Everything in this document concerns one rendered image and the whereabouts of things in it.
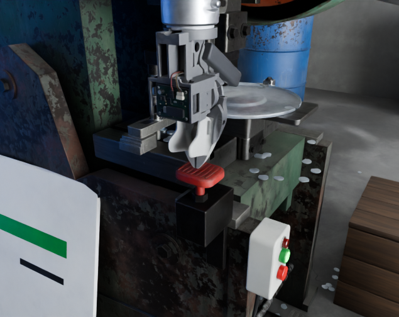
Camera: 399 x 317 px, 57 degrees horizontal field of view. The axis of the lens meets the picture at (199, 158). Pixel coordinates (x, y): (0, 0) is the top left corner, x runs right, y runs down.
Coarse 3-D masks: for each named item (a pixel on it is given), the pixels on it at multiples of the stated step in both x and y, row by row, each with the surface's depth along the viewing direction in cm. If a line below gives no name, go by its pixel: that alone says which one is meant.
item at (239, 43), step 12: (228, 0) 82; (240, 0) 87; (228, 12) 82; (240, 12) 82; (228, 24) 79; (240, 24) 83; (228, 36) 80; (240, 36) 85; (228, 48) 81; (240, 48) 86
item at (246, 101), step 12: (240, 84) 102; (252, 84) 101; (228, 96) 89; (240, 96) 89; (252, 96) 89; (264, 96) 91; (276, 96) 91; (288, 96) 91; (228, 108) 82; (240, 108) 82; (252, 108) 82; (264, 108) 82; (276, 108) 82
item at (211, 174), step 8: (184, 168) 60; (192, 168) 60; (200, 168) 60; (208, 168) 60; (216, 168) 60; (176, 176) 60; (184, 176) 58; (192, 176) 58; (200, 176) 57; (208, 176) 57; (216, 176) 58; (192, 184) 58; (200, 184) 57; (208, 184) 57; (200, 192) 61
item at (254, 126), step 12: (300, 108) 83; (312, 108) 83; (228, 120) 87; (240, 120) 85; (252, 120) 85; (264, 120) 91; (276, 120) 78; (288, 120) 76; (300, 120) 76; (228, 132) 88; (240, 132) 86; (252, 132) 87; (240, 144) 88; (252, 144) 88; (240, 156) 89; (252, 156) 90
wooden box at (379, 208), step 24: (384, 192) 134; (360, 216) 120; (384, 216) 121; (360, 240) 118; (384, 240) 113; (360, 264) 121; (384, 264) 116; (336, 288) 129; (360, 288) 124; (384, 288) 119; (360, 312) 127; (384, 312) 122
